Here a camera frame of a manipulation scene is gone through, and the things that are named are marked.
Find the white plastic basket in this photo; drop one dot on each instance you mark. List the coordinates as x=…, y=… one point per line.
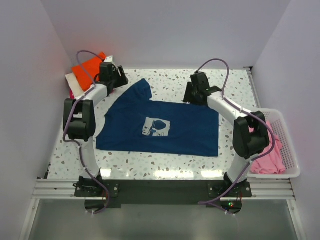
x=288, y=153

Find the pink t-shirt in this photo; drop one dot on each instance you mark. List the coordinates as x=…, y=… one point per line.
x=271, y=164

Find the white folded t-shirt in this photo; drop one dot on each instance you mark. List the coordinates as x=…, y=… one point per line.
x=74, y=85

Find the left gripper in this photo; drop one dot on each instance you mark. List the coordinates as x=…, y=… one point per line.
x=122, y=78

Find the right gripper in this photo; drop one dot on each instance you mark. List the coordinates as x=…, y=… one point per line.
x=187, y=97

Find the blue mickey t-shirt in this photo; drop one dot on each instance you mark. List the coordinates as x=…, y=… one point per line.
x=136, y=123

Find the orange folded t-shirt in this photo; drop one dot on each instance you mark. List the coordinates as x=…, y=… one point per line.
x=92, y=67

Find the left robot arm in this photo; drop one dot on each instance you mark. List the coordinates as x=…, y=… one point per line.
x=79, y=120

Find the red folded t-shirt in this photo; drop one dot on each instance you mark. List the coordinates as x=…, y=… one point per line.
x=71, y=96

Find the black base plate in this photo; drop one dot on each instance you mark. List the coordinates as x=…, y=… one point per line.
x=113, y=194

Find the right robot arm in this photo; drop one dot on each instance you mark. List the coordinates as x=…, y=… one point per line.
x=250, y=131

